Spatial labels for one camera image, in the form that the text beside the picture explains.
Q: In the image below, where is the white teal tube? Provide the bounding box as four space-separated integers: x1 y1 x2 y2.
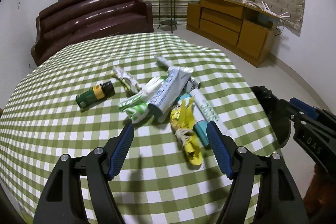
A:
190 89 218 147

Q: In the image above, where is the silver foil packet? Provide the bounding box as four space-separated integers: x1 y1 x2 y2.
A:
155 55 201 93

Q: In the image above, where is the yellow snack wrapper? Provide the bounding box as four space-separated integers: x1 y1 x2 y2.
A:
170 97 203 166

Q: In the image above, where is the green bottle yellow label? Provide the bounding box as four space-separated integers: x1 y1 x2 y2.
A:
75 81 115 109

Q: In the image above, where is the green white plastic wrapper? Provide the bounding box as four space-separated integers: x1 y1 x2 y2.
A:
117 77 164 124

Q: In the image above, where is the white camel milk powder bag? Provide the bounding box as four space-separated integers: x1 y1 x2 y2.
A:
148 66 193 119

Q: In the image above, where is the silver wrapper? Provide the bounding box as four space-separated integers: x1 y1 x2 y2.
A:
112 66 142 94

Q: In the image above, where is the black lined trash bin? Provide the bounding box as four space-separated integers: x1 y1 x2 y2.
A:
250 86 291 148

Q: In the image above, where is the wooden sideboard cabinet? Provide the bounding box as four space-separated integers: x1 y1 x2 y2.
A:
186 0 280 67

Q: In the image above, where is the green checkered tablecloth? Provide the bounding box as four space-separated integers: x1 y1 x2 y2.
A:
0 32 283 224

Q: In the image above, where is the white wifi router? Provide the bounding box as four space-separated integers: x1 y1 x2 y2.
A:
261 1 291 19

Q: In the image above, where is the black metal plant stand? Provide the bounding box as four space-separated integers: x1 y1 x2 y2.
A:
158 0 177 33

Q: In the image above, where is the dark red leather sofa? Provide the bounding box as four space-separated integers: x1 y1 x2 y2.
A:
31 0 154 66

